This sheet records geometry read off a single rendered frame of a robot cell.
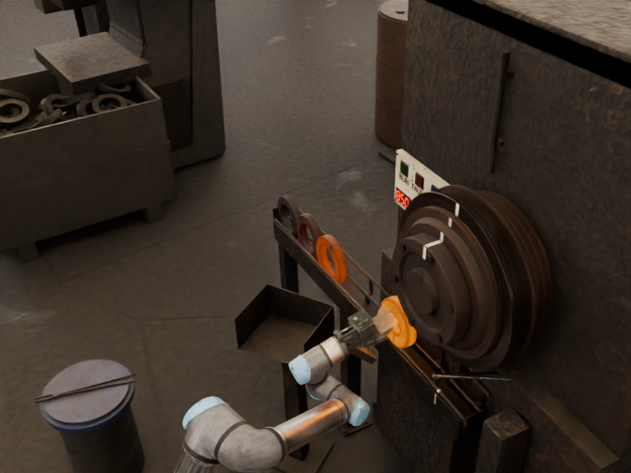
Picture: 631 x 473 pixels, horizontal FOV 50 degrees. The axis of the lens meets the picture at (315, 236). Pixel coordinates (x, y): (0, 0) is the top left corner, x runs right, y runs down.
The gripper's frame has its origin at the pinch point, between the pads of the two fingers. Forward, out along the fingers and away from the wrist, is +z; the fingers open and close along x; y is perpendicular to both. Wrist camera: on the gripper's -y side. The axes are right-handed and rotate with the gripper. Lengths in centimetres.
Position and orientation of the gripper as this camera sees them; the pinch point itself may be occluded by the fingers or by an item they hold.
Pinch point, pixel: (397, 316)
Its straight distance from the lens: 206.3
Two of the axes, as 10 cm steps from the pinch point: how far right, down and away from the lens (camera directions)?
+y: -2.7, -7.3, -6.3
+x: -4.5, -4.9, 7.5
